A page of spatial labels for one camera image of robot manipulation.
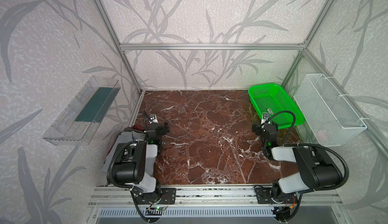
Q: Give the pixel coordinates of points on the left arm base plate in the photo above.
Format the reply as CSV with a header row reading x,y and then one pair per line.
x,y
164,196

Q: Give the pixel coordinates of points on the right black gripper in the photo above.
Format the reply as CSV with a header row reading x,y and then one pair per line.
x,y
266,130

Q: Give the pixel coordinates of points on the dark striped folded shirt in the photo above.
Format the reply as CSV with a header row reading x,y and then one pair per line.
x,y
128,129

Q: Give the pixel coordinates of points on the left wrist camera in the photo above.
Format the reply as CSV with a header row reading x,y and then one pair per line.
x,y
152,119

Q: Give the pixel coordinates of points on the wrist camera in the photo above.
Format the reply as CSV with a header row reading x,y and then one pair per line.
x,y
265,118
152,119

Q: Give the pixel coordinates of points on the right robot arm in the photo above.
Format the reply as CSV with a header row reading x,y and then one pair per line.
x,y
319,168

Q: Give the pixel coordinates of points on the grey long sleeve shirt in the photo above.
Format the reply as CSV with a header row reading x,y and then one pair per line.
x,y
124,137

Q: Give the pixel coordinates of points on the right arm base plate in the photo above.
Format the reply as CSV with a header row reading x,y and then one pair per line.
x,y
274,195

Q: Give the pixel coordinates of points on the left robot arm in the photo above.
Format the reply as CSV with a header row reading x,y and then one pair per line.
x,y
131,163

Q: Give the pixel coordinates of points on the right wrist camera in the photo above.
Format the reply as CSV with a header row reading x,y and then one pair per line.
x,y
265,118

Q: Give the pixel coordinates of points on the clear plastic wall tray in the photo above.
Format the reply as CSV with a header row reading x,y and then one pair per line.
x,y
80,120

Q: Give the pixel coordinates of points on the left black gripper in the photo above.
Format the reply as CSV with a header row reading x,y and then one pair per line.
x,y
154,127

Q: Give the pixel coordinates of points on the white wire mesh basket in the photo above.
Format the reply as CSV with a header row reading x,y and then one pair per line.
x,y
331,118

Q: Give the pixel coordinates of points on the green plastic basket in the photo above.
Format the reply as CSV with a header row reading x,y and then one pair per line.
x,y
271,98

